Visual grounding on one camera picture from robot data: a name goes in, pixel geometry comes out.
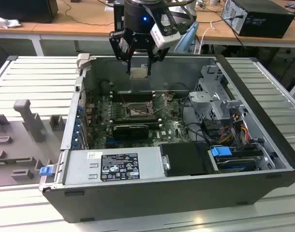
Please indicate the pale blue teach pendant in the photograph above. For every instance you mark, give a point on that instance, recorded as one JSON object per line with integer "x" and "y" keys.
{"x": 188, "y": 38}

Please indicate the blue disk carrier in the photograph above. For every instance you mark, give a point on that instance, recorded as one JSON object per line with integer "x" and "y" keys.
{"x": 221, "y": 154}

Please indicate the large black box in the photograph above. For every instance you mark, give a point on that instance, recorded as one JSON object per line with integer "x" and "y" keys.
{"x": 24, "y": 9}

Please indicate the green motherboard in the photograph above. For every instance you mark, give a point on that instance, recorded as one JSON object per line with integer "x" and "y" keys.
{"x": 171, "y": 125}

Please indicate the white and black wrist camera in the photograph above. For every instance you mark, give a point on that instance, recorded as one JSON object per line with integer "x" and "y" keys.
{"x": 165, "y": 31}

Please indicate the black plastic shroud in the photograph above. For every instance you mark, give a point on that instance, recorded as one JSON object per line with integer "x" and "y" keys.
{"x": 186, "y": 159}

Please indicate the grey power supply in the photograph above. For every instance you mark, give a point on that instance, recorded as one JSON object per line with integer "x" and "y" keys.
{"x": 77, "y": 169}

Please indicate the black PC case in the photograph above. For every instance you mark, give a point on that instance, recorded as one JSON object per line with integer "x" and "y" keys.
{"x": 137, "y": 203}

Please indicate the blue expansion slot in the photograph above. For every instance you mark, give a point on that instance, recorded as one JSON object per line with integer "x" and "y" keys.
{"x": 110, "y": 140}

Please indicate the small black PC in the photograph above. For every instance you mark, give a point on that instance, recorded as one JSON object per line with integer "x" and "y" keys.
{"x": 118, "y": 19}

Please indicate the white cup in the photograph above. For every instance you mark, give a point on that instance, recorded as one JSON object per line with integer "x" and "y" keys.
{"x": 214, "y": 2}

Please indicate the blue card retainer strip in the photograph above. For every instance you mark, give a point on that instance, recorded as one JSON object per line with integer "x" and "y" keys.
{"x": 77, "y": 125}

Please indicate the black desktop PC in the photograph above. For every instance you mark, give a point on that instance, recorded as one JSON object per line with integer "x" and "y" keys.
{"x": 266, "y": 21}

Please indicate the hard disk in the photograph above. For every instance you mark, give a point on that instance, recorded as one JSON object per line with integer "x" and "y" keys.
{"x": 234, "y": 165}

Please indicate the round coin cell battery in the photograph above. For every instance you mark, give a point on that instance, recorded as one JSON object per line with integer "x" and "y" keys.
{"x": 170, "y": 97}

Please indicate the grey parts rack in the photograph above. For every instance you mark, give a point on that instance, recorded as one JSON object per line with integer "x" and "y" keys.
{"x": 29, "y": 145}

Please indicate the black graphics card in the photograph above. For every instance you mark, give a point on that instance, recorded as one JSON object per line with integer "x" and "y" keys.
{"x": 130, "y": 132}

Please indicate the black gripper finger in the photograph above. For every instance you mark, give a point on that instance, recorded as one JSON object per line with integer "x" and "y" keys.
{"x": 118, "y": 46}
{"x": 158, "y": 54}

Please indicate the silver CPU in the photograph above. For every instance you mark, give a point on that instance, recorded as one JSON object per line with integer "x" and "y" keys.
{"x": 138, "y": 73}

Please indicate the silver drive cage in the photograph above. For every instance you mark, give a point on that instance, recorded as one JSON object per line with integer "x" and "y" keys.
{"x": 210, "y": 101}

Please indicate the CPU socket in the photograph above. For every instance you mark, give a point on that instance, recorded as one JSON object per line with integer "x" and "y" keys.
{"x": 135, "y": 111}

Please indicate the blue case latch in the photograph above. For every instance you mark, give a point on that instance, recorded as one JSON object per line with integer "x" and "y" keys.
{"x": 46, "y": 171}

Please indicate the wooden desk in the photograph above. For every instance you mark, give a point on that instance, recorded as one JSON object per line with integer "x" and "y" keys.
{"x": 222, "y": 36}
{"x": 77, "y": 29}

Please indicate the black RAM slot bank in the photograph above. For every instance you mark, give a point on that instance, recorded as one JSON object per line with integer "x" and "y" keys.
{"x": 133, "y": 96}
{"x": 137, "y": 119}

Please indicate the crumpled white paper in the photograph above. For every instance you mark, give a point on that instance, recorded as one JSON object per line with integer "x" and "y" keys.
{"x": 7, "y": 23}

